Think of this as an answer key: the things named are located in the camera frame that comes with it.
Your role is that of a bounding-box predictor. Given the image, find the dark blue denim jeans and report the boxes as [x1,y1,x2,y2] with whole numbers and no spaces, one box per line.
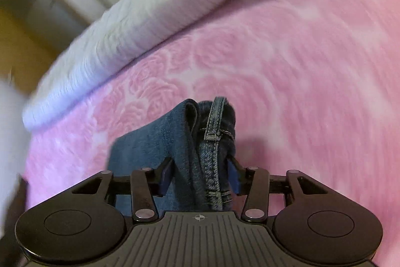
[107,97,235,213]

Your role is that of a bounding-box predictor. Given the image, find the pink rose pattern blanket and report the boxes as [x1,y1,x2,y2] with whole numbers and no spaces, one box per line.
[24,0,399,266]

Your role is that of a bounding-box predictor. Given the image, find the white quilted duvet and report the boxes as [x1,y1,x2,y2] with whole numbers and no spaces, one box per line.
[0,0,389,236]

